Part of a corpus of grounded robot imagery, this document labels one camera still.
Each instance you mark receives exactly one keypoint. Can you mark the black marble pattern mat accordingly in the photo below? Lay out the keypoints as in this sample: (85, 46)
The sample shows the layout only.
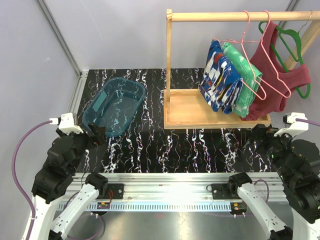
(147, 147)

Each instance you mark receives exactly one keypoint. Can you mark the copper wire hanger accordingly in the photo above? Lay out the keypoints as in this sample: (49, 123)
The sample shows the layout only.
(306, 22)

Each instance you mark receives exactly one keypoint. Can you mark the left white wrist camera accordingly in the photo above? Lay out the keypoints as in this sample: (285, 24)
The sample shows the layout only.
(67, 123)

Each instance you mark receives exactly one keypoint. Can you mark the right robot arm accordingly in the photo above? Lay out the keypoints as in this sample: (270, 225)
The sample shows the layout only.
(297, 163)

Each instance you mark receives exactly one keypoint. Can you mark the teal plastic basket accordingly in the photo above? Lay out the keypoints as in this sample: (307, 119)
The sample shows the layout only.
(115, 106)

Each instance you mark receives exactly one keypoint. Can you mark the aluminium mounting rail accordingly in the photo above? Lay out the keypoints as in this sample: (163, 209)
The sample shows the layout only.
(171, 192)

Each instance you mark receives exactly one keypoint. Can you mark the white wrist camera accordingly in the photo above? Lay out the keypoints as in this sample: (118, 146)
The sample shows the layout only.
(292, 126)
(67, 123)

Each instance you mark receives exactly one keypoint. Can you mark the blue patterned trousers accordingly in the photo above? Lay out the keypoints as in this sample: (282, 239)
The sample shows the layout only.
(221, 83)

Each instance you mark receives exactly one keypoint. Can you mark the green white trousers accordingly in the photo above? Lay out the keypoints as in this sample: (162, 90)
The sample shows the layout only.
(250, 75)

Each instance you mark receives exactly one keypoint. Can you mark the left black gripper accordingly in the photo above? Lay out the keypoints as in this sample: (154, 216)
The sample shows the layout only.
(99, 137)

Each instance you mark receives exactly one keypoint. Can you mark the maroon tank top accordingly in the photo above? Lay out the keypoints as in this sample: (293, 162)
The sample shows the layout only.
(294, 78)

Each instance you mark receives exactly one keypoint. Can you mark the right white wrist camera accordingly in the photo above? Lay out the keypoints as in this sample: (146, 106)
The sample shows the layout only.
(292, 126)

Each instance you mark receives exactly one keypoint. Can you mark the wooden clothes rack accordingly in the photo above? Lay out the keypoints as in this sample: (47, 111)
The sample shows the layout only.
(186, 108)

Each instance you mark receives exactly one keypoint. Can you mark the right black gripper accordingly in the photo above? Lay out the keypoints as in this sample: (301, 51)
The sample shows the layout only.
(261, 131)

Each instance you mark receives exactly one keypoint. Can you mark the aluminium corner post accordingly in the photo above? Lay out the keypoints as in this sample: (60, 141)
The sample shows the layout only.
(80, 74)

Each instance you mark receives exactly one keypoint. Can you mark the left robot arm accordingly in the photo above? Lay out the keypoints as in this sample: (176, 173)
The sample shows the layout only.
(51, 183)

